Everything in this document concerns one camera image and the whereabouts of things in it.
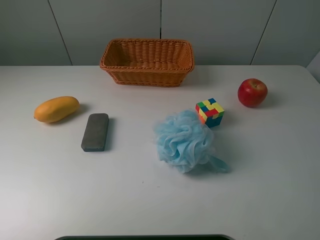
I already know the light blue bath loofah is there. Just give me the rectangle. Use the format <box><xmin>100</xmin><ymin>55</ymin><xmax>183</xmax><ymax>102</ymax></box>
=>
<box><xmin>153</xmin><ymin>110</ymin><xmax>230</xmax><ymax>174</ymax></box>

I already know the orange wicker basket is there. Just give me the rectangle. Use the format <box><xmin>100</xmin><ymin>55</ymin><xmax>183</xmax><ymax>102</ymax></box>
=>
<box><xmin>99</xmin><ymin>38</ymin><xmax>195</xmax><ymax>88</ymax></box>

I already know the red apple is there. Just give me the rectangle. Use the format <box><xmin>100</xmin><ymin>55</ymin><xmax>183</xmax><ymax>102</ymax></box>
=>
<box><xmin>237</xmin><ymin>78</ymin><xmax>268</xmax><ymax>108</ymax></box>

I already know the yellow mango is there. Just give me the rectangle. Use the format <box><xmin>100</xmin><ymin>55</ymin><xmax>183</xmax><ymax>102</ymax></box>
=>
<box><xmin>33</xmin><ymin>96</ymin><xmax>80</xmax><ymax>124</ymax></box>

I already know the grey whiteboard eraser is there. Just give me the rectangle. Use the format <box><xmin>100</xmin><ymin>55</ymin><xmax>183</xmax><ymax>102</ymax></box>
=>
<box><xmin>81</xmin><ymin>113</ymin><xmax>109</xmax><ymax>152</ymax></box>

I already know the multicolour puzzle cube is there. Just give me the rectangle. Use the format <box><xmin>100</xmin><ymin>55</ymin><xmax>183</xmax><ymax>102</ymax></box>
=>
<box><xmin>195</xmin><ymin>98</ymin><xmax>225</xmax><ymax>128</ymax></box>

